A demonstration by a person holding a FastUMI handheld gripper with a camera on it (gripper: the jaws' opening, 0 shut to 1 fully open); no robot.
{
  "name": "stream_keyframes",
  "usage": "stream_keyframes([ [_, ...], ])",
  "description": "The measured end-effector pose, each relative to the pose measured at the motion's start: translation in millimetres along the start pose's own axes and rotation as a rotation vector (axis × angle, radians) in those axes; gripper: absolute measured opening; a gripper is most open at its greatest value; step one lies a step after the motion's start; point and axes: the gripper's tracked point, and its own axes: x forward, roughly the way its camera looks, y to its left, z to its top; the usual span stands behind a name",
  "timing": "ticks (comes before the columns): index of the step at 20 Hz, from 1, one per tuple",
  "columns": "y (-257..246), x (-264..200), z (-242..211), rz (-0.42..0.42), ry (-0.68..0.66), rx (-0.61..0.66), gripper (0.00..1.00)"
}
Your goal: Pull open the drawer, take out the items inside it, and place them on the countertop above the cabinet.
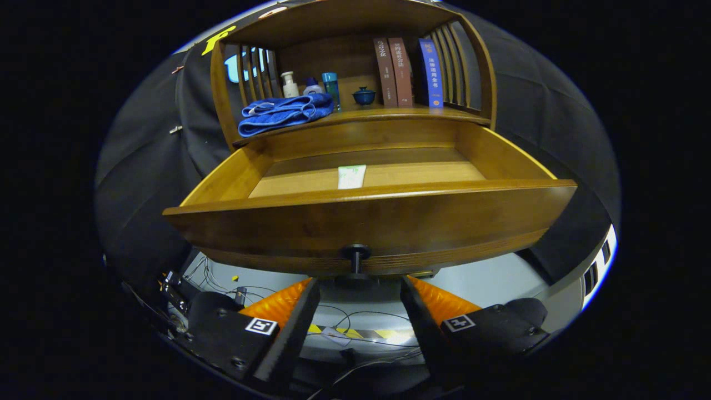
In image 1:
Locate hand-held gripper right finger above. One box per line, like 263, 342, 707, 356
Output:
400, 275, 552, 384

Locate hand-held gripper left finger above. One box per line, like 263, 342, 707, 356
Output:
167, 277, 322, 389

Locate wooden drawer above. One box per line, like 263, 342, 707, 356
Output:
163, 119, 578, 278

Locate white tube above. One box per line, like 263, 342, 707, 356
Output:
337, 164, 367, 190

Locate wooden countertop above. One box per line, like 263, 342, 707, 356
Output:
233, 106, 492, 146

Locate wooden cabinet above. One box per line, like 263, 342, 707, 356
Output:
210, 0, 498, 151

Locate yellow and black floor tape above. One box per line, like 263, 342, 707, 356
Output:
307, 324, 414, 342

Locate blue folded towel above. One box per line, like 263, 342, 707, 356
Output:
238, 93, 335, 138

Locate teal bottle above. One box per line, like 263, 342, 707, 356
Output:
322, 72, 341, 112

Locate black backdrop cloth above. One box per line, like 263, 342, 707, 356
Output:
94, 6, 622, 289

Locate blue book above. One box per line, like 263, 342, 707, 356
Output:
418, 38, 445, 108

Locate reddish brown book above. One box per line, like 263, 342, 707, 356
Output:
388, 37, 414, 107

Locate floor cables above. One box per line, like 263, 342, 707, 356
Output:
183, 256, 425, 399

